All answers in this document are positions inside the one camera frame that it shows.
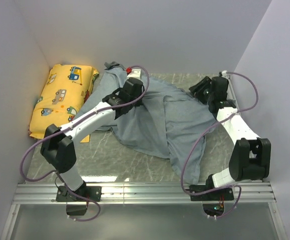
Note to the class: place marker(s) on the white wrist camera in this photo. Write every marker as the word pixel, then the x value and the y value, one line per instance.
pixel 134 73
pixel 222 73

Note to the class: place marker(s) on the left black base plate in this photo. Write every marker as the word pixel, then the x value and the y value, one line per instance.
pixel 92 192

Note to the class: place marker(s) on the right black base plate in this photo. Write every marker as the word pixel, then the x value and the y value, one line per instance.
pixel 225 194

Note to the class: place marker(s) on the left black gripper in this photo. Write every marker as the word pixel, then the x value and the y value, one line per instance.
pixel 139 103

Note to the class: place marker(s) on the right black controller box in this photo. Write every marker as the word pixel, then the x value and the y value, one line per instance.
pixel 213 209

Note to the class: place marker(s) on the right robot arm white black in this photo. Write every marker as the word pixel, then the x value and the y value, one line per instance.
pixel 251 155

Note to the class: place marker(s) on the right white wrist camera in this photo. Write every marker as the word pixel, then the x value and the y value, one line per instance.
pixel 222 73

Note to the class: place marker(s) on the yellow cartoon car pillow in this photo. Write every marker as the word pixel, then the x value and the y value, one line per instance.
pixel 66 90

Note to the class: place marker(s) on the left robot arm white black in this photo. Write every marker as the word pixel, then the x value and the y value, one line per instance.
pixel 58 149

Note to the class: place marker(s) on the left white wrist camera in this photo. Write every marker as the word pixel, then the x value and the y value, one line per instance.
pixel 134 73

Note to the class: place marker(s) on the blue-grey pillowcase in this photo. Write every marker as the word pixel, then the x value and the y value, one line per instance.
pixel 168 125

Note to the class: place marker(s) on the left black controller box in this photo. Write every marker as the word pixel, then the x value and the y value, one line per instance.
pixel 76 210

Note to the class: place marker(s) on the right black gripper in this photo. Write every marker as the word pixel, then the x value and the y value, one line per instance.
pixel 204 83

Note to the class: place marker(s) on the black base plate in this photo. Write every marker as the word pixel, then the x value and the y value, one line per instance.
pixel 225 194
pixel 92 192

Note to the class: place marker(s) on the black controller box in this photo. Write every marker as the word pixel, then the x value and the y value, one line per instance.
pixel 213 209
pixel 76 210

